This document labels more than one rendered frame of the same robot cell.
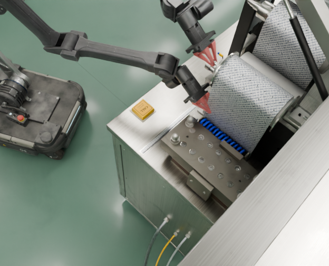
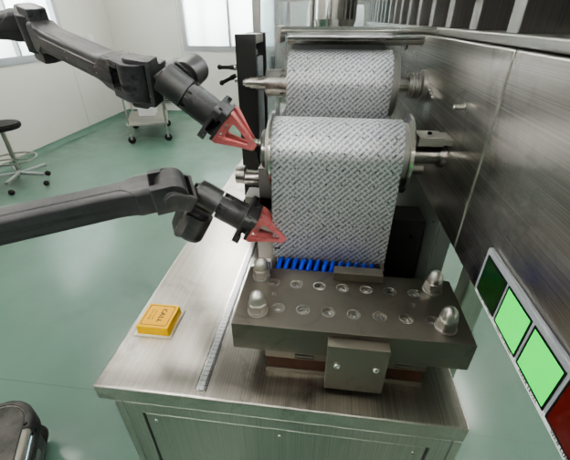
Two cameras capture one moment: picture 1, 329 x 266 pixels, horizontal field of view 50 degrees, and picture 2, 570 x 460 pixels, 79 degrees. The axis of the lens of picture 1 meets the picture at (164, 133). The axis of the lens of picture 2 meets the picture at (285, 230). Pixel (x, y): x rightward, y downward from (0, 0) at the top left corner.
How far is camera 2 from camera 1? 75 cm
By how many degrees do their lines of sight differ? 35
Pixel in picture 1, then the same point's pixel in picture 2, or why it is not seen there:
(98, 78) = (56, 381)
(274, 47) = (315, 109)
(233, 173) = (393, 302)
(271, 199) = not seen: outside the picture
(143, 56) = (120, 186)
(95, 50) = (2, 219)
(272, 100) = (383, 128)
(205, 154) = (327, 301)
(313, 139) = not seen: outside the picture
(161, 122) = (205, 322)
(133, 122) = (151, 349)
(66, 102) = not seen: outside the picture
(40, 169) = not seen: outside the picture
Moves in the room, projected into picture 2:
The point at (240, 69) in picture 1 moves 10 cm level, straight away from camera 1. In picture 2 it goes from (303, 120) to (290, 108)
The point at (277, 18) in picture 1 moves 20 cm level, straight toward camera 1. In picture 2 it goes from (300, 64) to (327, 77)
